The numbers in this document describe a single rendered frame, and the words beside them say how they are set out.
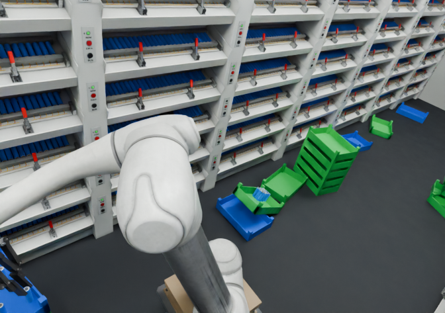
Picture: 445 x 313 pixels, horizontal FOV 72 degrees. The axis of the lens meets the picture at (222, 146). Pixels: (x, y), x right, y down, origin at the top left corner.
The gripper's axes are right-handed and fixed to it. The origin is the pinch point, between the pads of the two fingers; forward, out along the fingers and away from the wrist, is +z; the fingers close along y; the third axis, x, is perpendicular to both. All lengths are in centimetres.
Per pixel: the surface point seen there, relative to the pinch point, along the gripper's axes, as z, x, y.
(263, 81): 8, -72, 128
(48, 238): 24, 33, 39
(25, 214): 4.6, 28.0, 35.2
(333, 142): 70, -110, 143
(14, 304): 12.3, 12.0, 1.0
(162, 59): -32, -36, 80
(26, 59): -51, -4, 48
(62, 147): -14, 9, 53
